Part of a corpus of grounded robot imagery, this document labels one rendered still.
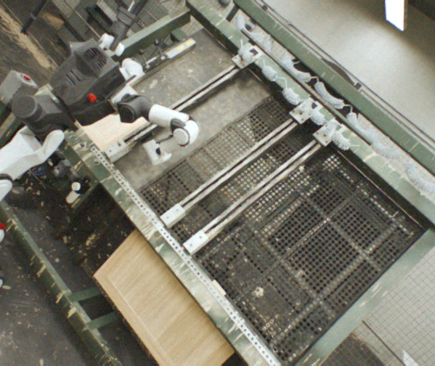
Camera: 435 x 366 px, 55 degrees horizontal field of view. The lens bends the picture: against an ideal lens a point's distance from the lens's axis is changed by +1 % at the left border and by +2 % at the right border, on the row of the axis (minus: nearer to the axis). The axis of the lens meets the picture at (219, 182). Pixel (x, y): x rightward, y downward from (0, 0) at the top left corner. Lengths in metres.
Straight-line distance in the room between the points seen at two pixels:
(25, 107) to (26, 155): 0.26
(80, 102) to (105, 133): 0.60
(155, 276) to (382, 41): 5.88
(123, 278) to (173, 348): 0.50
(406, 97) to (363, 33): 1.27
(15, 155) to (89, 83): 0.50
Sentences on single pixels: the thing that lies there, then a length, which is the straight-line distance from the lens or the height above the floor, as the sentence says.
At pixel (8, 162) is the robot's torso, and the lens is 2.20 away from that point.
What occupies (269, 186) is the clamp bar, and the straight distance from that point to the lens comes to 2.35.
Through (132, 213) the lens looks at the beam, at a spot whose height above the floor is 0.83.
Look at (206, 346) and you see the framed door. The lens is 2.48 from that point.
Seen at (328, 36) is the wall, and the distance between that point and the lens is 7.67.
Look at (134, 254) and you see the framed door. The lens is 2.59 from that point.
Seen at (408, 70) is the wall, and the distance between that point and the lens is 7.34.
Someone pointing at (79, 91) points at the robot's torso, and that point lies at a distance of 2.03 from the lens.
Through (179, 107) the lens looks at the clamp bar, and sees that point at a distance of 2.58.
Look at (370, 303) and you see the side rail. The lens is 2.33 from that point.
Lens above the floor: 1.78
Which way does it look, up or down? 13 degrees down
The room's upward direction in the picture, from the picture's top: 43 degrees clockwise
